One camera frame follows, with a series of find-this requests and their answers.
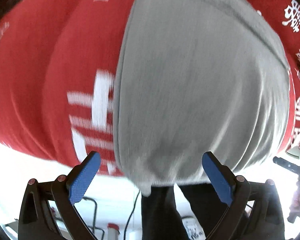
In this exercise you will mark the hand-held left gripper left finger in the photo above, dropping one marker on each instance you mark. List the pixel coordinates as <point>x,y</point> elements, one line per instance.
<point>83,180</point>

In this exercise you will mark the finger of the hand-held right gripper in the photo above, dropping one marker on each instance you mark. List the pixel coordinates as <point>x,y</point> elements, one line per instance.
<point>286,164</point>

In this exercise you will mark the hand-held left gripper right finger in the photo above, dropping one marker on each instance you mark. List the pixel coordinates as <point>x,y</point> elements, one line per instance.
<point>218,180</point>

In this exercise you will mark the grey sweater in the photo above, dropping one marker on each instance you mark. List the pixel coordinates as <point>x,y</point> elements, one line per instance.
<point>195,92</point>

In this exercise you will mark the person's right hand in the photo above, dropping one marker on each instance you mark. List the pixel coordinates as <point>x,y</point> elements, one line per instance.
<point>298,195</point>

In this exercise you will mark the white printed paper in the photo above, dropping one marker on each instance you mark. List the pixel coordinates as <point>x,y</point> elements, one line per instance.
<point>193,232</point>

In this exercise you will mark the white bottle red cap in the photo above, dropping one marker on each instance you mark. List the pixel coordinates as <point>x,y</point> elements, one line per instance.
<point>113,233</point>

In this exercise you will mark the person's black pants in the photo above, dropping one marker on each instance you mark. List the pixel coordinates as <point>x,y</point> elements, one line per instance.
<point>160,217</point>

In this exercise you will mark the red printed blanket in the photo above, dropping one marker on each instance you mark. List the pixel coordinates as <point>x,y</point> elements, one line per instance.
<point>40,80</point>

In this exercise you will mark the black metal frame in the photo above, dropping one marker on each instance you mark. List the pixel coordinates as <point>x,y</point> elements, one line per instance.
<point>95,212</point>

